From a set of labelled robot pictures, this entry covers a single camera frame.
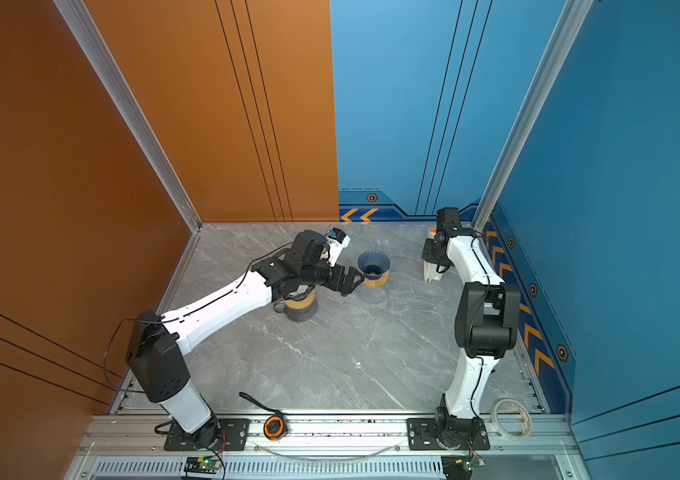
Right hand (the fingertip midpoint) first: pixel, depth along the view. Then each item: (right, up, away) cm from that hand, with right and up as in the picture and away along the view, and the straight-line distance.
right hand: (431, 255), depth 96 cm
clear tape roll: (+15, -42, -20) cm, 49 cm away
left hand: (-26, -4, -17) cm, 31 cm away
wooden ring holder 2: (-41, -14, -10) cm, 44 cm away
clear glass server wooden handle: (-19, -13, +3) cm, 23 cm away
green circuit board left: (-62, -50, -25) cm, 83 cm away
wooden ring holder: (-18, -8, -7) cm, 21 cm away
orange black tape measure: (-45, -42, -24) cm, 66 cm away
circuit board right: (-1, -49, -27) cm, 56 cm away
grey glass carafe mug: (-41, -18, -5) cm, 46 cm away
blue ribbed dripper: (-19, -2, -6) cm, 20 cm away
